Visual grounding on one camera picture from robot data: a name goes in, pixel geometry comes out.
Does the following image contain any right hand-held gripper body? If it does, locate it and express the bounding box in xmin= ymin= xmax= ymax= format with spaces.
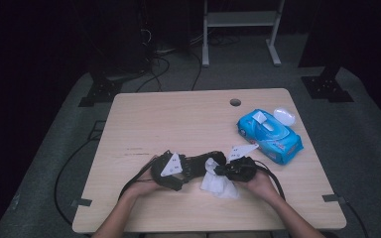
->
xmin=223 ymin=143 xmax=261 ymax=182

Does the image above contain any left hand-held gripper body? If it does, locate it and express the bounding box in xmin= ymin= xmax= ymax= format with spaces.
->
xmin=150 ymin=150 xmax=192 ymax=192

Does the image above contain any white wet wipe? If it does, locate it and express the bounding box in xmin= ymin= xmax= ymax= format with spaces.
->
xmin=199 ymin=158 xmax=241 ymax=199

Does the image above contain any blue wet wipes pack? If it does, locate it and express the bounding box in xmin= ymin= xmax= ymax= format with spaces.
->
xmin=236 ymin=108 xmax=305 ymax=166

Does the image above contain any person's right hand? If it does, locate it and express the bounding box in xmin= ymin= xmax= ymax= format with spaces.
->
xmin=241 ymin=171 xmax=281 ymax=204

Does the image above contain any person's left hand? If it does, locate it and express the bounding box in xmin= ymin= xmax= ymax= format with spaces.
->
xmin=124 ymin=178 xmax=175 ymax=201

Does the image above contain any translucent plastic lid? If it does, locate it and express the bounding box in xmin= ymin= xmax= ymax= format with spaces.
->
xmin=273 ymin=106 xmax=297 ymax=128

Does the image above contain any black stand base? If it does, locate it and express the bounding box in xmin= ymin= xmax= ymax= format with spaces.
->
xmin=300 ymin=64 xmax=355 ymax=104
xmin=77 ymin=76 xmax=124 ymax=108

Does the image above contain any white metal stand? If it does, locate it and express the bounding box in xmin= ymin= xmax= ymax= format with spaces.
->
xmin=201 ymin=0 xmax=286 ymax=68

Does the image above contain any left hand-held gripper cable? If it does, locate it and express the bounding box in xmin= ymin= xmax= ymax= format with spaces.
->
xmin=118 ymin=154 xmax=160 ymax=200

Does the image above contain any hand-held gripper cable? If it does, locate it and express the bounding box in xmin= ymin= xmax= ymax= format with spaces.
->
xmin=118 ymin=154 xmax=160 ymax=200
xmin=253 ymin=160 xmax=288 ymax=201

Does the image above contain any right hand-held gripper cable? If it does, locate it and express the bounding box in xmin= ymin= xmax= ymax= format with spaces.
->
xmin=253 ymin=160 xmax=288 ymax=201

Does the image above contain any bundle of floor cables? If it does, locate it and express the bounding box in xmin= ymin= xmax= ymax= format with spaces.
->
xmin=134 ymin=28 xmax=203 ymax=94

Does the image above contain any black floor cable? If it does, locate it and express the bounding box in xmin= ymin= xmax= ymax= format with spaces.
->
xmin=54 ymin=120 xmax=107 ymax=227
xmin=342 ymin=197 xmax=370 ymax=238

